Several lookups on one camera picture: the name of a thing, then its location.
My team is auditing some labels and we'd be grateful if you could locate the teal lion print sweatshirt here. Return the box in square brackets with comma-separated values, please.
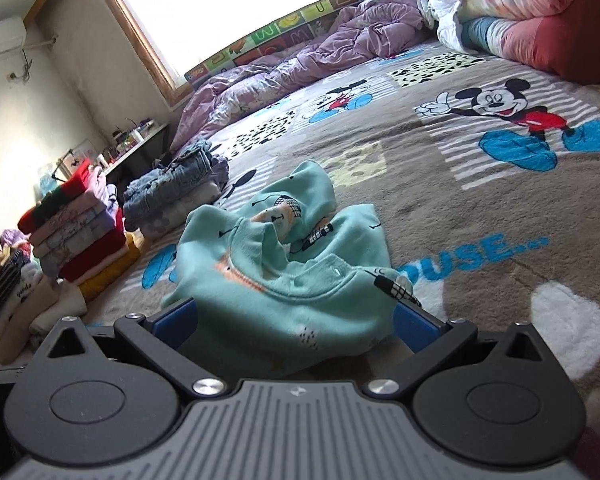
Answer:
[163, 160, 414, 379]

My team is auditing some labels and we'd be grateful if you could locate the colourful alphabet foam headboard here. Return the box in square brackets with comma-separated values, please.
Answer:
[185, 0, 364, 89]

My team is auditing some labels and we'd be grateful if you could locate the colourful folded clothes stack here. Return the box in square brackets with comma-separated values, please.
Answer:
[17, 160, 140, 301]

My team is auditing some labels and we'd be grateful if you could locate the purple crumpled duvet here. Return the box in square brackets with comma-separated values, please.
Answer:
[170, 0, 427, 154]

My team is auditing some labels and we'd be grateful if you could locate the Mickey Mouse plush bed blanket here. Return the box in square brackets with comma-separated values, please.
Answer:
[82, 39, 600, 441]

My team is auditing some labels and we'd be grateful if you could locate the folded blue jeans stack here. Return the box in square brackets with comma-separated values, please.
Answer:
[123, 139, 230, 232]

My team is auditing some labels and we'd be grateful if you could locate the cluttered white desk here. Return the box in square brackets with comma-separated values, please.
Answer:
[49, 118, 171, 187]

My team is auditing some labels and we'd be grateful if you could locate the white and pink quilt pile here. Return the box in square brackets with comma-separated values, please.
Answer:
[418, 0, 600, 84]

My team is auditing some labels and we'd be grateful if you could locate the striped and beige clothes stack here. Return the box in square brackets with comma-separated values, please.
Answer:
[0, 229, 87, 367]

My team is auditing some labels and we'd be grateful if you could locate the white wall air conditioner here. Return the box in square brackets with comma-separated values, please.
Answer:
[0, 16, 27, 56]

